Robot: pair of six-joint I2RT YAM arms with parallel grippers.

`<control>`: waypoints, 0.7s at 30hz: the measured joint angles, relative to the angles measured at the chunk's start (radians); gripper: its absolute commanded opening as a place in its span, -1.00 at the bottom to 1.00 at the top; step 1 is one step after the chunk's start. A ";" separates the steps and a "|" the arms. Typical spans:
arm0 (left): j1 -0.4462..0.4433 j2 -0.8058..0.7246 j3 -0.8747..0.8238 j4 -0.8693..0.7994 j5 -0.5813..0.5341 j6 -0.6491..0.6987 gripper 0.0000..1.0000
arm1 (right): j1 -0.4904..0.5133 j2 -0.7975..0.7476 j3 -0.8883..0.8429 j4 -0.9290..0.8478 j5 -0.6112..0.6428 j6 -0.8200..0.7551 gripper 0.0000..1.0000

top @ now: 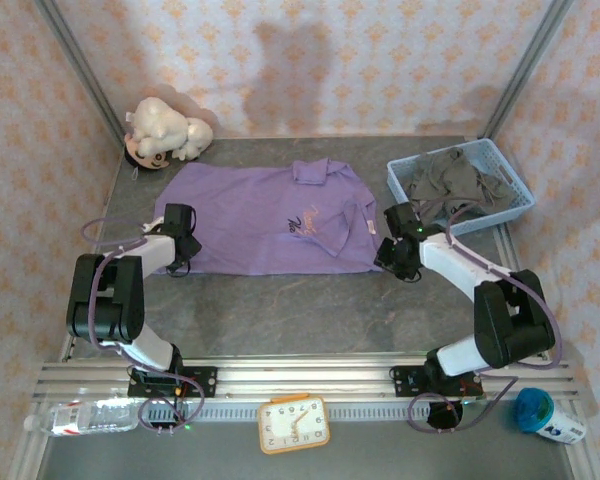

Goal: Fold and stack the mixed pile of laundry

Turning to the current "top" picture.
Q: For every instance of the aluminium frame post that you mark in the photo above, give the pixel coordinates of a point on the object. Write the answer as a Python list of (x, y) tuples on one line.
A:
[(80, 70), (525, 65)]

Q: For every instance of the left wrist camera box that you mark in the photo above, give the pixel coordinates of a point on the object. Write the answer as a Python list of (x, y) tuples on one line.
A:
[(152, 226)]

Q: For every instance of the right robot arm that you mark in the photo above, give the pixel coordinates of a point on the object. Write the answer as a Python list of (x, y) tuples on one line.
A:
[(510, 320)]

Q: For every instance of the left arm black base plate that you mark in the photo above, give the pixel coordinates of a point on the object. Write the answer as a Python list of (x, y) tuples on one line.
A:
[(205, 380)]

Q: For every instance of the light blue plastic basket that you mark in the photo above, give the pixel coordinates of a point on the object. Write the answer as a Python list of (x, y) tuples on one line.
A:
[(500, 215)]

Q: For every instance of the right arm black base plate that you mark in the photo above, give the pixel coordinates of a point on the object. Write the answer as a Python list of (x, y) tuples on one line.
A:
[(405, 380)]

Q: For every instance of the orange alarm clock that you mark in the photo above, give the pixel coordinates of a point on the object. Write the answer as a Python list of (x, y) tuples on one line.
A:
[(292, 425)]

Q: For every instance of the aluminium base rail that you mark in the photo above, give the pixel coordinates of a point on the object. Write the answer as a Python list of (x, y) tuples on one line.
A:
[(305, 375)]

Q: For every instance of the white plush doll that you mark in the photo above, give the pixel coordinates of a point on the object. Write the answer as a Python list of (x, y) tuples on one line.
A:
[(160, 125)]

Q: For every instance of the grey garment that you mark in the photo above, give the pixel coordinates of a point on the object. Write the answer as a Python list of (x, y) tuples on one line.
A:
[(445, 180)]

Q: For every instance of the white cup with blue lid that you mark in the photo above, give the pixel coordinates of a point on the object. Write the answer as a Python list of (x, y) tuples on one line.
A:
[(532, 410)]

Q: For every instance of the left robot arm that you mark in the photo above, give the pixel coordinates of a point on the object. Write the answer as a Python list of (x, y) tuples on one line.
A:
[(105, 300)]

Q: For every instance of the clear plastic water bottle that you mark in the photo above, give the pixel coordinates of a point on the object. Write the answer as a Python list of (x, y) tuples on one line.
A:
[(95, 415)]

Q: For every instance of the purple shirt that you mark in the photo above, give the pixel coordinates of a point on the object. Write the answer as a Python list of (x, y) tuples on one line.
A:
[(240, 220)]

